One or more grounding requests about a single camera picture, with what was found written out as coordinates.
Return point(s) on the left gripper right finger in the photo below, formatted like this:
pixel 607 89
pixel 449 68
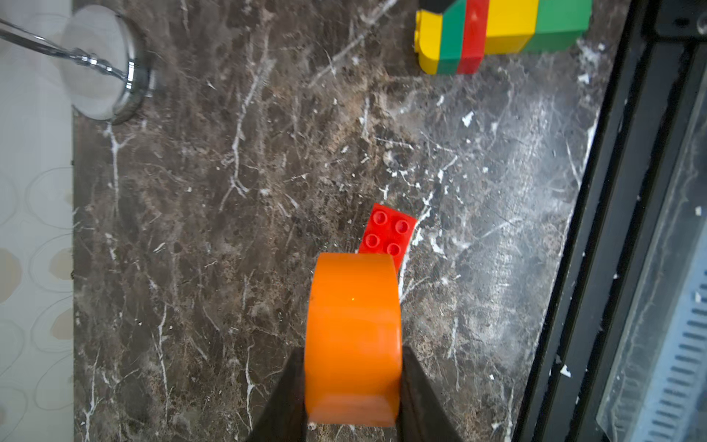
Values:
pixel 421 416

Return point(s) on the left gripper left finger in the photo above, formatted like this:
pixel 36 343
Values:
pixel 284 418

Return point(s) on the orange round lego piece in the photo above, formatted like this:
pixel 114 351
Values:
pixel 353 349

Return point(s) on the red long lego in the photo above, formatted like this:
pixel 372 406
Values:
pixel 474 36
pixel 388 232

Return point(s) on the yellow square lego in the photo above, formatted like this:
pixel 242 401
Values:
pixel 510 25
pixel 427 40

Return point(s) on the green square lego front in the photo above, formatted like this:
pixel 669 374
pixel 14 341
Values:
pixel 559 24

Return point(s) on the yellow square lego back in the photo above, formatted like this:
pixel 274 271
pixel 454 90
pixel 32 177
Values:
pixel 427 40

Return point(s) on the green long lego back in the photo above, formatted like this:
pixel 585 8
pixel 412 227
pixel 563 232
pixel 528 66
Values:
pixel 452 38

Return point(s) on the chrome hook stand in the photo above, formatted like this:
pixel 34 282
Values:
pixel 103 60

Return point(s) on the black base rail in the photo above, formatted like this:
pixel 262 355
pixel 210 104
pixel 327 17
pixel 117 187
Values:
pixel 622 353

